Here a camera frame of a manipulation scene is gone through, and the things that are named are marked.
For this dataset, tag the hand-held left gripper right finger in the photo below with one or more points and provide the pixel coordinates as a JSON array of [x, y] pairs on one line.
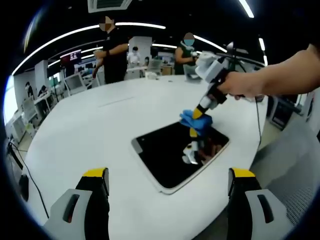
[[252, 215]]

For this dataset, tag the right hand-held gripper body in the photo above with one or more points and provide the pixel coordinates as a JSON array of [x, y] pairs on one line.
[[212, 67]]

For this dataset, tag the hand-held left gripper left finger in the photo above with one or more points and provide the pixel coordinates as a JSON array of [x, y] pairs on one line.
[[80, 215]]

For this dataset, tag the blue cleaning cloth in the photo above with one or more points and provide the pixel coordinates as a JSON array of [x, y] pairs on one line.
[[202, 122]]

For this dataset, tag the person's right hand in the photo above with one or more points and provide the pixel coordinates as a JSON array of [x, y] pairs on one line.
[[245, 85]]

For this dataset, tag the black tripod stand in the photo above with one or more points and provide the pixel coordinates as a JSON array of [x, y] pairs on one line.
[[233, 62]]

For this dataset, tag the grey mesh office chair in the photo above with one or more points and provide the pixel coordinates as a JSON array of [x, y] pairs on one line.
[[290, 175]]

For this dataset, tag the black power box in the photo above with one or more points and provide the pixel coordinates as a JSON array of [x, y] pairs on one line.
[[23, 187]]

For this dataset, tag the black equipment rack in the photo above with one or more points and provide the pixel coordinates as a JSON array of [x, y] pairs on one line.
[[282, 115]]

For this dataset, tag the ceiling air vent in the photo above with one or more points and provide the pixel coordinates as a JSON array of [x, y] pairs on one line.
[[110, 5]]

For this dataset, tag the white office chair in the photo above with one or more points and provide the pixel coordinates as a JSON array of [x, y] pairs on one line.
[[73, 83]]

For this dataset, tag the red display screen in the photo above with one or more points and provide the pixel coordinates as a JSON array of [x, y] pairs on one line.
[[71, 55]]

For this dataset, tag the white ceiling light strip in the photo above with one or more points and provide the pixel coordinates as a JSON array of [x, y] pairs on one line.
[[62, 37]]

